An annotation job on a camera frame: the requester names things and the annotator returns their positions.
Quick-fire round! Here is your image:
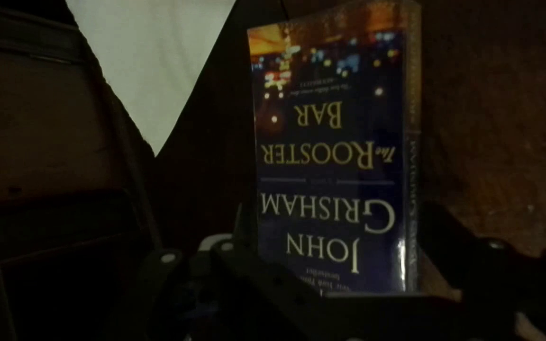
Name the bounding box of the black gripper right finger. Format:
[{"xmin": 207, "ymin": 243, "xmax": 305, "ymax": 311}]
[{"xmin": 419, "ymin": 202, "xmax": 546, "ymax": 341}]

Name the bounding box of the dark wooden secretary desk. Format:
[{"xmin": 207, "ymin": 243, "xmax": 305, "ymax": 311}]
[{"xmin": 0, "ymin": 0, "xmax": 546, "ymax": 341}]

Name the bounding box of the white paper sheet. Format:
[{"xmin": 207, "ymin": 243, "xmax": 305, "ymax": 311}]
[{"xmin": 63, "ymin": 0, "xmax": 239, "ymax": 158}]

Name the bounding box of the blue John Grisham paperback book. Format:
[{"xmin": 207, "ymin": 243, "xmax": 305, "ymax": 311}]
[{"xmin": 245, "ymin": 0, "xmax": 425, "ymax": 298}]

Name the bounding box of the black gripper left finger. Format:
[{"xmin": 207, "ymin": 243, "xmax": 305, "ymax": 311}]
[{"xmin": 103, "ymin": 202, "xmax": 264, "ymax": 341}]

